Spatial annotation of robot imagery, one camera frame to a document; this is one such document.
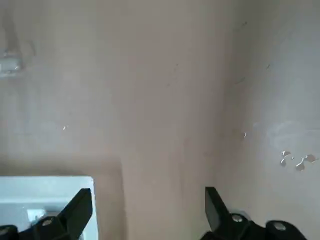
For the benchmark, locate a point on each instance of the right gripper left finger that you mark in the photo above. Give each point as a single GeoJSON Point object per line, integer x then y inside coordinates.
{"type": "Point", "coordinates": [77, 210]}

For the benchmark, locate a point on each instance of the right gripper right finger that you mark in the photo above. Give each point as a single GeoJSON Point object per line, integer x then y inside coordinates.
{"type": "Point", "coordinates": [216, 212]}

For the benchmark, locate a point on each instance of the white plastic box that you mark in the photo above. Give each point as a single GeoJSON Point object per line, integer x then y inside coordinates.
{"type": "Point", "coordinates": [37, 187]}

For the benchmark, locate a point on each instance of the clear liquid spill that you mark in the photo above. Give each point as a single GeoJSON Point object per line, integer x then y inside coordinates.
{"type": "Point", "coordinates": [300, 166]}

